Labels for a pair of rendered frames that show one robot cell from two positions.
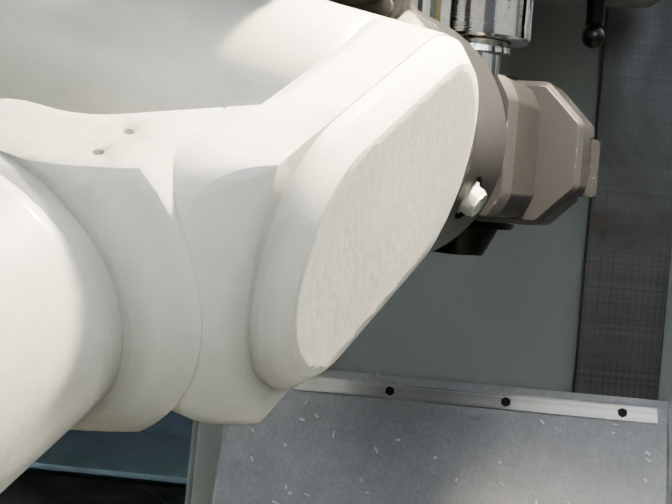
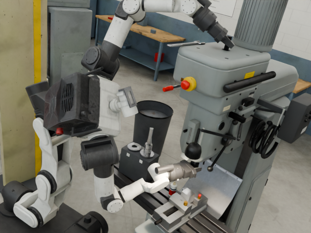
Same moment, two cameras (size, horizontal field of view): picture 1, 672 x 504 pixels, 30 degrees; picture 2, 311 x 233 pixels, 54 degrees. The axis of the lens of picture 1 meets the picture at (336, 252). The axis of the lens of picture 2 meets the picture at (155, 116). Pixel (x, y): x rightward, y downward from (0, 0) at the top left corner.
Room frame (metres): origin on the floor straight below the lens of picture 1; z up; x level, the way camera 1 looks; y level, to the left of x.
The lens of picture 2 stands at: (-0.76, -0.59, 2.18)
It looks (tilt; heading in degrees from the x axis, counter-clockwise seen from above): 26 degrees down; 33
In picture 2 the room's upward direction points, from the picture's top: 11 degrees clockwise
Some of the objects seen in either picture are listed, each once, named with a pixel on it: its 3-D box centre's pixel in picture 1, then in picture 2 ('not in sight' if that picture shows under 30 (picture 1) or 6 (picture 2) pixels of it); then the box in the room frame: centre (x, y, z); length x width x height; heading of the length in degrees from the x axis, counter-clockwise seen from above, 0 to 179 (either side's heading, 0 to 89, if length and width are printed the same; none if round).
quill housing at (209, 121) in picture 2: not in sight; (204, 129); (0.55, -0.05, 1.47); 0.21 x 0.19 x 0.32; 84
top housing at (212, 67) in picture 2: not in sight; (223, 66); (0.56, -0.05, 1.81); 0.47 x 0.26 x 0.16; 174
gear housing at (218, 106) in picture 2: not in sight; (219, 90); (0.59, -0.06, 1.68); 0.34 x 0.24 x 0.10; 174
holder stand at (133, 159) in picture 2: not in sight; (138, 162); (0.58, 0.34, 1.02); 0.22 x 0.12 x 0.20; 95
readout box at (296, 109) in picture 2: not in sight; (299, 118); (0.81, -0.42, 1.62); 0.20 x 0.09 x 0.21; 174
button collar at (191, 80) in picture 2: not in sight; (189, 83); (0.32, -0.03, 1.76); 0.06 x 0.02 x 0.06; 84
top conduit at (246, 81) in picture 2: not in sight; (251, 80); (0.56, -0.20, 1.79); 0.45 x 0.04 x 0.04; 174
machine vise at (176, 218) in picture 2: not in sight; (182, 205); (0.51, -0.06, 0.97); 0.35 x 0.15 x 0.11; 172
